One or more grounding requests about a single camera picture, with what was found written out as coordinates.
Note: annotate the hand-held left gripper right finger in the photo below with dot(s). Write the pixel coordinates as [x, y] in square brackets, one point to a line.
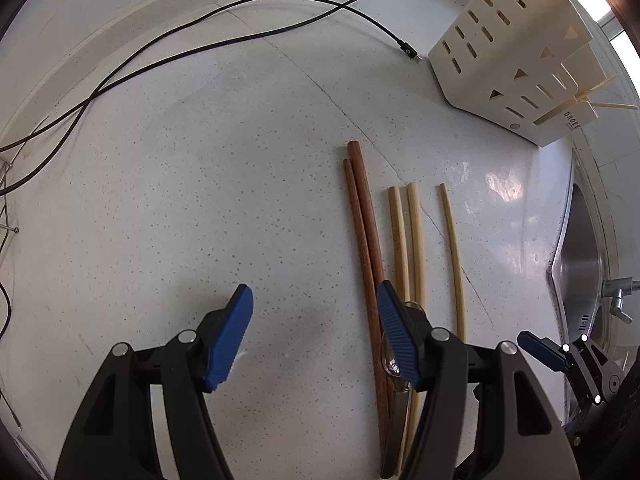
[397, 335]

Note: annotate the cream slotted utensil holder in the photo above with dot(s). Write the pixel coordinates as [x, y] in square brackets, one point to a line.
[500, 50]

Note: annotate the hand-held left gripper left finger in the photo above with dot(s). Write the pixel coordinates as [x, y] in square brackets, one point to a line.
[232, 340]

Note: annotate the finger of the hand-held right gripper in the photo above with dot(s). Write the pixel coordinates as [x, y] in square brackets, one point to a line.
[545, 352]

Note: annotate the metal faucet lever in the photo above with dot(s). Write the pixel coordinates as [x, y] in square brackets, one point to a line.
[617, 295]

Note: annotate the brown wooden chopstick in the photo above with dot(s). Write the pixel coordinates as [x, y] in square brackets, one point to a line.
[354, 220]
[367, 210]

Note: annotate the stainless steel sink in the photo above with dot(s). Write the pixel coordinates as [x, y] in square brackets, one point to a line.
[580, 270]

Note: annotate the clear grey plastic spoon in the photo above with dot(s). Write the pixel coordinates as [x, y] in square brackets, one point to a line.
[395, 435]

